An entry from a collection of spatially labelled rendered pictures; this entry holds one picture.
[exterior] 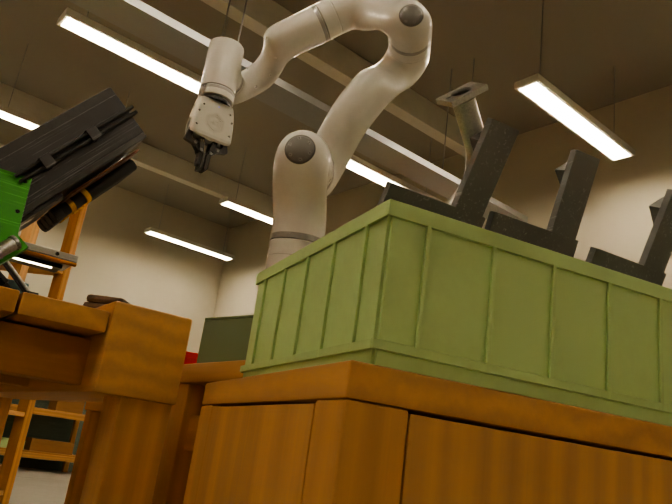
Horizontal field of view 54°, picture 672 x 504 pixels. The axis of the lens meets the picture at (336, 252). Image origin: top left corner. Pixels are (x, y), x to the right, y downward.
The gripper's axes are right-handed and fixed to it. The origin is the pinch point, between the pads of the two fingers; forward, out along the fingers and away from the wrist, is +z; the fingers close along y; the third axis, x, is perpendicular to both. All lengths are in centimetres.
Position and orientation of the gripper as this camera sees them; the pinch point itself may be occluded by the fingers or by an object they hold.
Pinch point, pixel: (201, 163)
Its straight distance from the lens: 155.6
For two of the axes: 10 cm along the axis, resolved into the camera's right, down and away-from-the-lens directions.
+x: -5.8, 1.7, 8.0
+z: -1.4, 9.5, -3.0
